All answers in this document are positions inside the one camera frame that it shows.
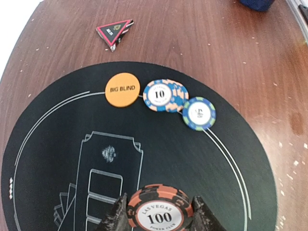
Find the blue green chip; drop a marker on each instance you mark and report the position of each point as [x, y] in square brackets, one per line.
[199, 114]

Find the orange hundred chip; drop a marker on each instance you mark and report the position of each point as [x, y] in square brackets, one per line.
[159, 207]

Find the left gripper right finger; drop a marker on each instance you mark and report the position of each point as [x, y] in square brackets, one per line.
[203, 218]

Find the orange big blind button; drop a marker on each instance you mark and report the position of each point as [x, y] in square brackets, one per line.
[122, 90]

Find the blue ten chips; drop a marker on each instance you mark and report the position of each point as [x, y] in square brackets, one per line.
[165, 95]

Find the red black triangle marker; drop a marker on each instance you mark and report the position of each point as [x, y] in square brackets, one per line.
[113, 33]

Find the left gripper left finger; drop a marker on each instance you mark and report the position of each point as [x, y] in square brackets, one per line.
[116, 218]

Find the dark blue mug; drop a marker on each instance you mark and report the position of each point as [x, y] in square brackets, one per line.
[257, 5]

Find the round black poker mat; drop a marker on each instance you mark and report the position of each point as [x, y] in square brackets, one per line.
[71, 154]

